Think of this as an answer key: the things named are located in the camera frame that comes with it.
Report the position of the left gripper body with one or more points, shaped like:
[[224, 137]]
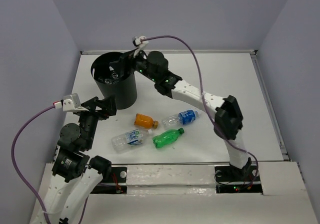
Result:
[[93, 113]]

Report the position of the clear bottle white-green label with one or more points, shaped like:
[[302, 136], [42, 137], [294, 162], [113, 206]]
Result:
[[130, 140]]

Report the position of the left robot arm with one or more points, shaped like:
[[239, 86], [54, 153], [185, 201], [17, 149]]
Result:
[[75, 174]]

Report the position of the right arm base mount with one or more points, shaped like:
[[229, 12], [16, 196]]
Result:
[[229, 183]]

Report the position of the green plastic bottle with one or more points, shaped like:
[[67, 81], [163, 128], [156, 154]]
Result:
[[168, 137]]

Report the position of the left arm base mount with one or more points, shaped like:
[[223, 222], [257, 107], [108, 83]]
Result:
[[114, 184]]

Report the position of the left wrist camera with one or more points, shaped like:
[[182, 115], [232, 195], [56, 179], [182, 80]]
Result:
[[71, 103]]

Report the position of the clear unlabelled plastic bottle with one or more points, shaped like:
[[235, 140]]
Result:
[[114, 76]]

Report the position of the white foam strip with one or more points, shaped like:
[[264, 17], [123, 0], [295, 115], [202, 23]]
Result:
[[196, 179]]

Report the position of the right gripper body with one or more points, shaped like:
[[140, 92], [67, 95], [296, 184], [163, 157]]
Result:
[[136, 63]]

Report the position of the black cylindrical bin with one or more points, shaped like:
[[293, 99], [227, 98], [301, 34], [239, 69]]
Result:
[[125, 91]]

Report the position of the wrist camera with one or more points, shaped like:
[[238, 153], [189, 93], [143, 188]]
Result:
[[71, 103], [140, 42]]

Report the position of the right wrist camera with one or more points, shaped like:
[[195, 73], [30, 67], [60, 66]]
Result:
[[140, 42]]

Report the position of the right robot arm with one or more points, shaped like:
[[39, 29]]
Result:
[[224, 112]]

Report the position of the clear bottle blue label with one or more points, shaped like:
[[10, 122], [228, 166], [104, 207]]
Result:
[[180, 119]]

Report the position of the clear bottle black label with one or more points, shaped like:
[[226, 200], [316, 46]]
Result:
[[107, 81]]

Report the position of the orange juice bottle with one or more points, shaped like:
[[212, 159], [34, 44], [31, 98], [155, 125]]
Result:
[[145, 121]]

